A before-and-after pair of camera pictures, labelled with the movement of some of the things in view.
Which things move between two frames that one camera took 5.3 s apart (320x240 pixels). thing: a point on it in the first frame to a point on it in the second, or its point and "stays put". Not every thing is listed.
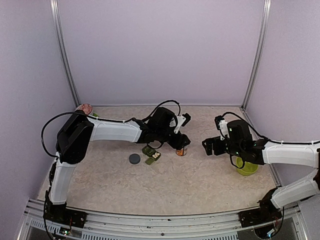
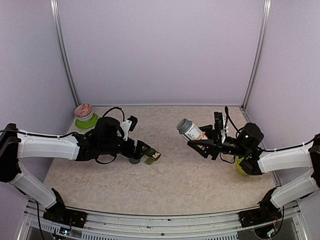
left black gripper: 179,143 to 137,154
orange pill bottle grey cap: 182,151 to 190,131
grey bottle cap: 134,158 stays put
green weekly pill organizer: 153,154 stays put
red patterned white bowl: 87,108 stays put
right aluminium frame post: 259,52 stays put
